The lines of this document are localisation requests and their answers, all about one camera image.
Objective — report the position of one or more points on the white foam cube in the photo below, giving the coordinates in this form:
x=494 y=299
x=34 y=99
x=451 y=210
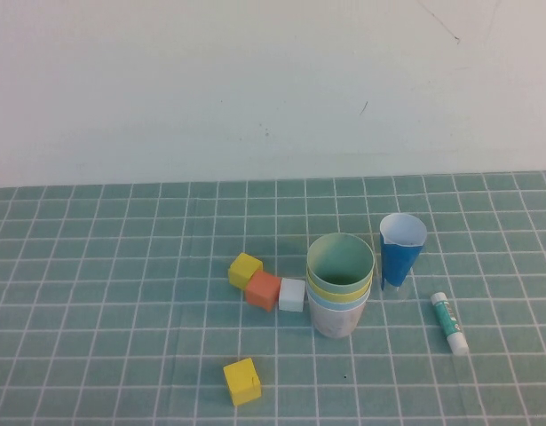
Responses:
x=291 y=295

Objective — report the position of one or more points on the pink plastic cup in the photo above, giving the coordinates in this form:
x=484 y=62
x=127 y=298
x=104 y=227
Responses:
x=337 y=324

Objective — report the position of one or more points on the orange foam cube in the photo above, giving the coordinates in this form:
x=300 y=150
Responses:
x=263 y=290

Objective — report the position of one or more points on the green white grid tablecloth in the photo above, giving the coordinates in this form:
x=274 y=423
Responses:
x=121 y=266

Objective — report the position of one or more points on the yellow foam cube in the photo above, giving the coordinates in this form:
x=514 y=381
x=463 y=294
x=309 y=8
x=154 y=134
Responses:
x=242 y=270
x=241 y=384

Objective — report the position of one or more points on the light blue plastic cup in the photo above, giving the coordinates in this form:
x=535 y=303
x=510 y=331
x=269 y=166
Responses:
x=339 y=305

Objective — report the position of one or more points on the yellow plastic cup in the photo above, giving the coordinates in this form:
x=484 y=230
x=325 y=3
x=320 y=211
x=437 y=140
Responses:
x=339 y=292

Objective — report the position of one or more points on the green white glue stick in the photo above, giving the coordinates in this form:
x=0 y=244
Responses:
x=448 y=324

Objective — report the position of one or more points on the blue paper cone cup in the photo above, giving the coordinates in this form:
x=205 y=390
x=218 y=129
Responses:
x=399 y=262

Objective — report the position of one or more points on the green plastic cup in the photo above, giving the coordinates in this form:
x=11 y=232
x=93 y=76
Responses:
x=339 y=257

